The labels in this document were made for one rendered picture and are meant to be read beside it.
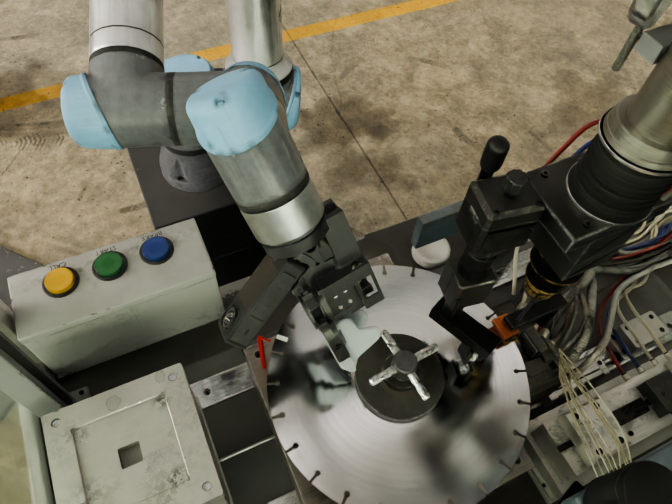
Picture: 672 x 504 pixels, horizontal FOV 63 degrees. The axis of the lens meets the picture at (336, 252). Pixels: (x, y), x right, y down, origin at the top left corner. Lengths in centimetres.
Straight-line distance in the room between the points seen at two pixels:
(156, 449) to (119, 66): 45
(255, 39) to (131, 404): 57
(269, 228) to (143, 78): 20
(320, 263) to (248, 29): 47
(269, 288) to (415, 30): 237
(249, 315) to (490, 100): 210
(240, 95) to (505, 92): 220
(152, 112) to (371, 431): 43
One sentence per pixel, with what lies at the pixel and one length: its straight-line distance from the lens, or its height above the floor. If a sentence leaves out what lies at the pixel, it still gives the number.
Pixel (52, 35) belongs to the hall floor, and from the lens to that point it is 294.
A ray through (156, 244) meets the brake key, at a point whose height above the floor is 91.
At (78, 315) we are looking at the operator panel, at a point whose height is 90.
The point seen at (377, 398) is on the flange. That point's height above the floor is 96.
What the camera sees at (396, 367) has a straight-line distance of 66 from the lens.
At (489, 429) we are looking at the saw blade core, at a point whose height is 95.
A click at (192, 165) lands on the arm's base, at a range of 109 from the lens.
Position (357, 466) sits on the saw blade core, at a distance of 68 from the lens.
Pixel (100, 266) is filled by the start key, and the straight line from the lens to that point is 88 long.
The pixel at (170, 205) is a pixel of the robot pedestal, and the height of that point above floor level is 75.
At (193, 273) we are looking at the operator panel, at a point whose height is 90.
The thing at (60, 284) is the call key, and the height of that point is 91.
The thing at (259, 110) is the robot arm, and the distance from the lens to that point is 48.
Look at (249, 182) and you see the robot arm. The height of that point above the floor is 124.
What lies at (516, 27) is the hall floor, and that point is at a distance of 301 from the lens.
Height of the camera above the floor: 161
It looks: 57 degrees down
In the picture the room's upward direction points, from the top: 5 degrees clockwise
